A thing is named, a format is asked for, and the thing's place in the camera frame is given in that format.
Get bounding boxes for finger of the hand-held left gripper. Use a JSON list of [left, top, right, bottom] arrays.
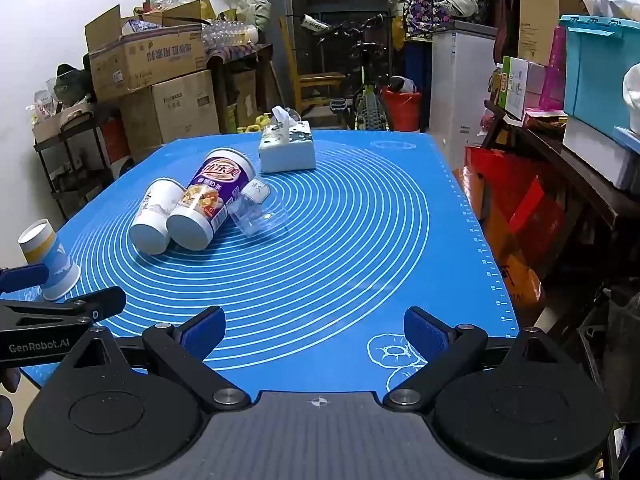
[[0, 286, 127, 333], [0, 264, 50, 295]]

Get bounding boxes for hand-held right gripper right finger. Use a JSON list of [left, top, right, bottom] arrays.
[[382, 306, 578, 408]]

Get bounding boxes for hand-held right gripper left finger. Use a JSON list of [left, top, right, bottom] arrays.
[[60, 305, 252, 409]]

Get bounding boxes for blue yellow paper cup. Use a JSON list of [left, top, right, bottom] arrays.
[[18, 218, 82, 302]]

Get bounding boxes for white paper cup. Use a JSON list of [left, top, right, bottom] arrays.
[[128, 178, 187, 256]]

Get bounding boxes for clear plastic cup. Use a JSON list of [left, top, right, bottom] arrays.
[[227, 177, 288, 238]]

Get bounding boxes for purple milk tea cup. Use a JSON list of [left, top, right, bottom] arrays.
[[166, 147, 256, 252]]

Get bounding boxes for person's left hand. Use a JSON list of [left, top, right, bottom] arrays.
[[0, 367, 21, 453]]

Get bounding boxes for blue silicone mat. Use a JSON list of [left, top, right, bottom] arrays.
[[10, 129, 521, 396]]

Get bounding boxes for red paper bags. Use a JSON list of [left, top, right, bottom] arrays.
[[452, 145, 567, 321]]

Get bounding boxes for black metal shelf rack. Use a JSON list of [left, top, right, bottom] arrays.
[[32, 110, 123, 221]]

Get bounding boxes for white tissue box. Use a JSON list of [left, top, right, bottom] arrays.
[[257, 106, 317, 173]]

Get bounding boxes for yellow plastic toy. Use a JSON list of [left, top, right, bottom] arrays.
[[239, 115, 272, 134]]

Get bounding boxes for closed cardboard box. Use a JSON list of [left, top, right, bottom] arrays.
[[120, 69, 221, 148]]

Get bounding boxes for dark wooden side table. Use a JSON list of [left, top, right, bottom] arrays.
[[484, 100, 640, 243]]

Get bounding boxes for red bucket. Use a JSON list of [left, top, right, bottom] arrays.
[[382, 85, 423, 133]]

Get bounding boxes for open cardboard box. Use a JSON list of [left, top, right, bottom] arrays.
[[84, 5, 208, 103]]

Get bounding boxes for black bicycle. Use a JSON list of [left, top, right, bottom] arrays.
[[300, 12, 397, 132]]

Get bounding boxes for white chest freezer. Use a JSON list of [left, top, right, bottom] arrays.
[[431, 20, 499, 171]]

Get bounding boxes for white storage box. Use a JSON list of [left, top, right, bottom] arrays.
[[562, 120, 640, 191]]

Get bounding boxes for green white carton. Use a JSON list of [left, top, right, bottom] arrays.
[[500, 56, 546, 121]]

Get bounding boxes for yellow wooden chair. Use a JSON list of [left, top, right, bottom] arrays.
[[280, 17, 347, 113]]

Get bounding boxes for pink gift bag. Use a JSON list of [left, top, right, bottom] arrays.
[[540, 25, 569, 112]]

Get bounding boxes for pack of plastic bottles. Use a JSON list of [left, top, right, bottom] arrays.
[[202, 20, 260, 51]]

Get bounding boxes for teal plastic storage bin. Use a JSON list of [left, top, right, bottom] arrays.
[[558, 14, 640, 137]]

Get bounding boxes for tall cardboard box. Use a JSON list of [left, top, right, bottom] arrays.
[[517, 0, 589, 66]]

